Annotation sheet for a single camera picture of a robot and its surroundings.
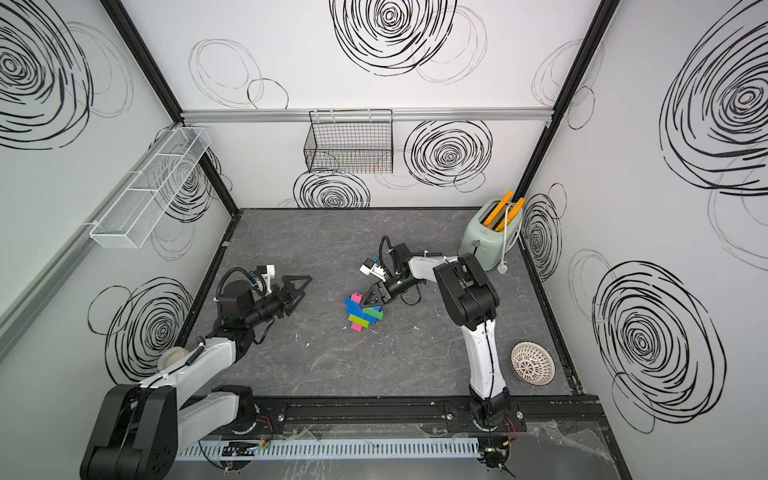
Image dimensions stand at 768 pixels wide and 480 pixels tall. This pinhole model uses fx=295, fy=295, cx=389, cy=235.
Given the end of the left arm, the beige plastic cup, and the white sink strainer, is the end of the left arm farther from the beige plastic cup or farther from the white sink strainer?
the white sink strainer

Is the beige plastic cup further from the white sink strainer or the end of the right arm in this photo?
the white sink strainer

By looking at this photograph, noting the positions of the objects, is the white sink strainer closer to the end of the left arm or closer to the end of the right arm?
the end of the right arm

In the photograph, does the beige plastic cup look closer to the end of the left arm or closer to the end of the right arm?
the end of the left arm

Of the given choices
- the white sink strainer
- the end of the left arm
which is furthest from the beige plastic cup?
the white sink strainer

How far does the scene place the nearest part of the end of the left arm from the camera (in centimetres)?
73

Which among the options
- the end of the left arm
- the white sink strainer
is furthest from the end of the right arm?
the white sink strainer

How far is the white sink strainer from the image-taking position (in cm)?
80

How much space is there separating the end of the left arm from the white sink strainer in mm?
606
